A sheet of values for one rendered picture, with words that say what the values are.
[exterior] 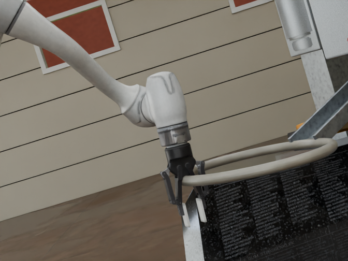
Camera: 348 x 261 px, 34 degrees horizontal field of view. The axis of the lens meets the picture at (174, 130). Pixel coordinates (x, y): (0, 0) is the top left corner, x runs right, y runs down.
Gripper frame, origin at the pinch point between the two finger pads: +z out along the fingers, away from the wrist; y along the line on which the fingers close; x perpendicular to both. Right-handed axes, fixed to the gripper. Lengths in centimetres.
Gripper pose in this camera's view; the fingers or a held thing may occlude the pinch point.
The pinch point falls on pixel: (193, 213)
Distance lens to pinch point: 165.3
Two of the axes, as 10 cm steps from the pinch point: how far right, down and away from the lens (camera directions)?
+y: 9.2, -2.3, 3.2
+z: 2.3, 9.7, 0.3
